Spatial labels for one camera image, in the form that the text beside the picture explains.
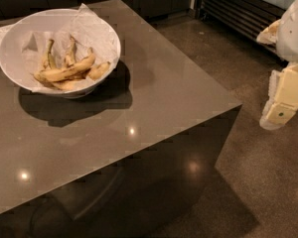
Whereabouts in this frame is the yellow banana right side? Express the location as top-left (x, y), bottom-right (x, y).
top-left (87, 61), bottom-right (110, 80)

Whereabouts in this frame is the dark slatted appliance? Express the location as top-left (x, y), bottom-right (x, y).
top-left (194, 0), bottom-right (298, 56)

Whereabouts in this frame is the white bowl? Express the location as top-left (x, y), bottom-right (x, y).
top-left (0, 8), bottom-right (122, 100)

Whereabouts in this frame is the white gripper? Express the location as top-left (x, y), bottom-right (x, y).
top-left (256, 0), bottom-right (298, 130)

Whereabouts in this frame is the upright yellow banana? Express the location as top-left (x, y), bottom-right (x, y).
top-left (64, 37), bottom-right (76, 67)
top-left (41, 39), bottom-right (57, 69)

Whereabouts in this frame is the upright yellow banana left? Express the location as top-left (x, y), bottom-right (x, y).
top-left (41, 39), bottom-right (57, 69)

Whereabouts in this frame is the upright yellow banana middle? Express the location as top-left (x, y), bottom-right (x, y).
top-left (64, 37), bottom-right (76, 67)

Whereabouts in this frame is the yellow banana at bottom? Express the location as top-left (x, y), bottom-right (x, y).
top-left (34, 72), bottom-right (84, 90)

